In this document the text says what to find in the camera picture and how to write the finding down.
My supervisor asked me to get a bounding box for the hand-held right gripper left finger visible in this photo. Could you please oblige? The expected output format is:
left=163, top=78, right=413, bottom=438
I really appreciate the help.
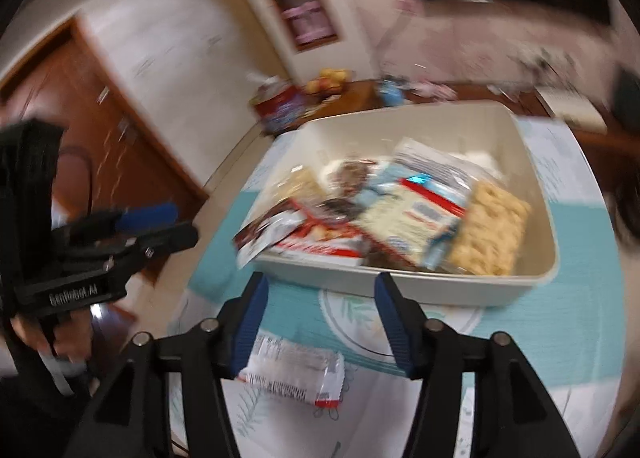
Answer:
left=52, top=272, right=270, bottom=458

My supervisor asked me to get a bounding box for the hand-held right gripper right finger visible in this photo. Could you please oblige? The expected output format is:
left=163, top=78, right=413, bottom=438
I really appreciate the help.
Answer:
left=374, top=272, right=583, bottom=458

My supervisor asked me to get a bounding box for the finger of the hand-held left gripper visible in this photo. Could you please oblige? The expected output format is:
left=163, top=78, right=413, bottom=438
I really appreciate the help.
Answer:
left=65, top=203, right=180, bottom=241
left=70, top=222, right=200, bottom=271

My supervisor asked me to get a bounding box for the red white snack packet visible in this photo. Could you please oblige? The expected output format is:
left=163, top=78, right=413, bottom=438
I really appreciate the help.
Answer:
left=237, top=330, right=346, bottom=409

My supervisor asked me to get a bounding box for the white plastic bin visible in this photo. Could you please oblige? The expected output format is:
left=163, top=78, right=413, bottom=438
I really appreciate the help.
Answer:
left=234, top=100, right=560, bottom=309

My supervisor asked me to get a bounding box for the person's left hand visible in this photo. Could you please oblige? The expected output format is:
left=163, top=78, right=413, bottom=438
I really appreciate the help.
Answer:
left=12, top=307, right=93, bottom=363

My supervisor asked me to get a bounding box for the dark red snack packet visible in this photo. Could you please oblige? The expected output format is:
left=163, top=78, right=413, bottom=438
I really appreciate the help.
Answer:
left=232, top=200, right=306, bottom=269

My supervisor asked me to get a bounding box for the cream red snack packet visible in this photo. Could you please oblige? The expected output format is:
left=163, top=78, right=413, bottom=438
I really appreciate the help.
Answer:
left=265, top=218, right=368, bottom=266

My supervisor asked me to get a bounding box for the white barcode snack packet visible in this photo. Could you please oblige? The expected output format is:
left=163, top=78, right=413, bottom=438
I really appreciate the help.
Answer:
left=357, top=178, right=468, bottom=271

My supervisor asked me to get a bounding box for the dark nut bar packet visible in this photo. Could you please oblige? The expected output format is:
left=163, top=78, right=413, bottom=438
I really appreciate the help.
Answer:
left=315, top=198, right=366, bottom=223

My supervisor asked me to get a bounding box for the clear nut bar packet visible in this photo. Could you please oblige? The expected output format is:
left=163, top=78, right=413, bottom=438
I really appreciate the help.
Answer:
left=327, top=158, right=378, bottom=199

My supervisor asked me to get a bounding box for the red blue bag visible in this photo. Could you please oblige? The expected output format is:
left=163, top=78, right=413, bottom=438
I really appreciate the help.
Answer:
left=250, top=78, right=308, bottom=136

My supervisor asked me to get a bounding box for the pile of fruit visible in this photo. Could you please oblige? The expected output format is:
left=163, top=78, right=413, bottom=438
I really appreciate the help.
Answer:
left=305, top=68, right=351, bottom=96

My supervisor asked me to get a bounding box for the small blue object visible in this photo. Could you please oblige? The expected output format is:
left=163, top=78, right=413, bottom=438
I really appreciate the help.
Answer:
left=377, top=78, right=406, bottom=106

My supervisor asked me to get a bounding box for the pink dumbbell set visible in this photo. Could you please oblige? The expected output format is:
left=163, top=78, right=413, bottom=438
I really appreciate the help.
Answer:
left=282, top=2, right=328, bottom=41

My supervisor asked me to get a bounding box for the flat white box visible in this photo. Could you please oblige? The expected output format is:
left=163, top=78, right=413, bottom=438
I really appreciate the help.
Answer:
left=537, top=85, right=608, bottom=129

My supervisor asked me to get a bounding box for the wall niche shelf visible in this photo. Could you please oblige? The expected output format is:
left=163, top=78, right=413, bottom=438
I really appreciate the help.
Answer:
left=215, top=0, right=381, bottom=88

